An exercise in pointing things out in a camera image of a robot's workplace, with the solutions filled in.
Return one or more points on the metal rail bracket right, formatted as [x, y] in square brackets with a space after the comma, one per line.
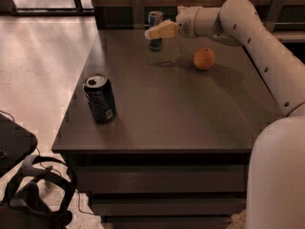
[273, 12]

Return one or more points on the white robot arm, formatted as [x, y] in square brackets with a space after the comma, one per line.
[276, 176]

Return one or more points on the metal rail bracket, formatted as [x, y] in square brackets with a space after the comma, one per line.
[138, 14]
[273, 12]

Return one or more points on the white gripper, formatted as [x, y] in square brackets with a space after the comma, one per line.
[185, 22]

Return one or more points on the black soda can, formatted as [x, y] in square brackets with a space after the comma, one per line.
[98, 91]

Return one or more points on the orange fruit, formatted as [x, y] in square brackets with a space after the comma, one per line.
[203, 59]

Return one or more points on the black VR headset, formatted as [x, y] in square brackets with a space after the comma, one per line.
[22, 207]

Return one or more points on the black chair seat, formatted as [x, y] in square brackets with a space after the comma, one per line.
[15, 144]

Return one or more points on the silver blue redbull can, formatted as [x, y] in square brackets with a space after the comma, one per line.
[155, 18]

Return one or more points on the metal rail bracket left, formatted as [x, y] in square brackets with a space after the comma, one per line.
[138, 14]

